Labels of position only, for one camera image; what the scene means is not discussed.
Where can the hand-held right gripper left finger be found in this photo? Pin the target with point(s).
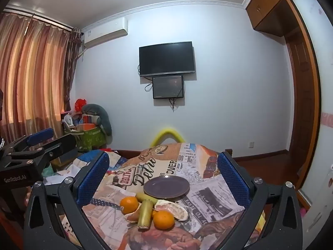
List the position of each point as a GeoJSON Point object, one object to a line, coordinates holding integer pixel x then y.
{"type": "Point", "coordinates": [93, 177]}

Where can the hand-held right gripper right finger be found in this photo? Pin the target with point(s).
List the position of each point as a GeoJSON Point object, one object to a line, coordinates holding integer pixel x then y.
{"type": "Point", "coordinates": [231, 177]}

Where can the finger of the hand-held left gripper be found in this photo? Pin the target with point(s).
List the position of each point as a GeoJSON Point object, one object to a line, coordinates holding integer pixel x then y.
{"type": "Point", "coordinates": [61, 147]}
{"type": "Point", "coordinates": [39, 136]}

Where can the orange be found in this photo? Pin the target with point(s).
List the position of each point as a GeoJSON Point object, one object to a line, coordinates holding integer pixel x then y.
{"type": "Point", "coordinates": [163, 219]}
{"type": "Point", "coordinates": [129, 204]}

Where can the small pomelo segment with peel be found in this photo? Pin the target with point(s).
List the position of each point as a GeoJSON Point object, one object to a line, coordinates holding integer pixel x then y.
{"type": "Point", "coordinates": [132, 216]}

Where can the yellow-green banana piece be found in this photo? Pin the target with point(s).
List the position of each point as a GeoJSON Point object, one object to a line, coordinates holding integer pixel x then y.
{"type": "Point", "coordinates": [145, 197]}

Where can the dark purple plate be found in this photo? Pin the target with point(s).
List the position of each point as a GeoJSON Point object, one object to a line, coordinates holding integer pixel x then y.
{"type": "Point", "coordinates": [166, 186]}

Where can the large peeled pomelo segment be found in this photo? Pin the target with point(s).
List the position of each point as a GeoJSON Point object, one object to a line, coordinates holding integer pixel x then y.
{"type": "Point", "coordinates": [174, 209]}

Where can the white plastic item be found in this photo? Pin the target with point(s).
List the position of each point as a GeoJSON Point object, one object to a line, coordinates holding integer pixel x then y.
{"type": "Point", "coordinates": [68, 122]}

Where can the blue patterned cloth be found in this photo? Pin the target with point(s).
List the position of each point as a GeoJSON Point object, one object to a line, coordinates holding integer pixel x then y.
{"type": "Point", "coordinates": [115, 160]}

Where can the newspaper print blanket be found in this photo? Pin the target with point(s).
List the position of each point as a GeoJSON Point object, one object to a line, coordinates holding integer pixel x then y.
{"type": "Point", "coordinates": [208, 195]}

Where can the green patterned storage bag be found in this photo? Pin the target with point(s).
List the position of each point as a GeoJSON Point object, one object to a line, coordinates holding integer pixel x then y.
{"type": "Point", "coordinates": [89, 138]}

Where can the orange box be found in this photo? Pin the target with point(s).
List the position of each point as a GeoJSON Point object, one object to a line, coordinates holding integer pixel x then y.
{"type": "Point", "coordinates": [85, 127]}

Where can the red plastic bag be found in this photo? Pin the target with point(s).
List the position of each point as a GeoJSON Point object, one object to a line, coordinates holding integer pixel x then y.
{"type": "Point", "coordinates": [80, 104]}

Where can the orange striped curtain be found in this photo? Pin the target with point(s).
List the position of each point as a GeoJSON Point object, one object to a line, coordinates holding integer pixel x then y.
{"type": "Point", "coordinates": [28, 75]}

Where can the brown patterned curtain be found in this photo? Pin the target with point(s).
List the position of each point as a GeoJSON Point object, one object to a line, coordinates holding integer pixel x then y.
{"type": "Point", "coordinates": [71, 67]}

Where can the pink slipper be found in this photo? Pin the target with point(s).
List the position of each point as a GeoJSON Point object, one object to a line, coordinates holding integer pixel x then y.
{"type": "Point", "coordinates": [303, 211]}

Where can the white air conditioner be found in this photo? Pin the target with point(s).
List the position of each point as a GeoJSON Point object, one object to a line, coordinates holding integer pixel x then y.
{"type": "Point", "coordinates": [104, 32]}

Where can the white frosted sliding door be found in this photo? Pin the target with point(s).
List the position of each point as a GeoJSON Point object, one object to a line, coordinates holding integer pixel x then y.
{"type": "Point", "coordinates": [322, 83]}

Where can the wooden overhead cabinet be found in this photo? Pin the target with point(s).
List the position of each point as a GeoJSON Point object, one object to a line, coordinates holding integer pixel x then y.
{"type": "Point", "coordinates": [270, 2]}

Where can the white wall socket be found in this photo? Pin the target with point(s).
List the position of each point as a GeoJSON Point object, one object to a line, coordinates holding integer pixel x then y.
{"type": "Point", "coordinates": [251, 145]}

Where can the wooden door frame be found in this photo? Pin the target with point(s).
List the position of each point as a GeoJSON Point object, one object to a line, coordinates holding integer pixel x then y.
{"type": "Point", "coordinates": [301, 104]}

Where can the small black wall monitor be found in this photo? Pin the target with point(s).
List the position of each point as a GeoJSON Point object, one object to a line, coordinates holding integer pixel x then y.
{"type": "Point", "coordinates": [168, 86]}

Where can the white curtain rail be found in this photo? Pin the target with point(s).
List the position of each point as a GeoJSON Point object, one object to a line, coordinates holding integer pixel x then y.
{"type": "Point", "coordinates": [39, 18]}

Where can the black wall television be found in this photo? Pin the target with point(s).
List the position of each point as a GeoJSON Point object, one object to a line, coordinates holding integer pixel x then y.
{"type": "Point", "coordinates": [166, 58]}

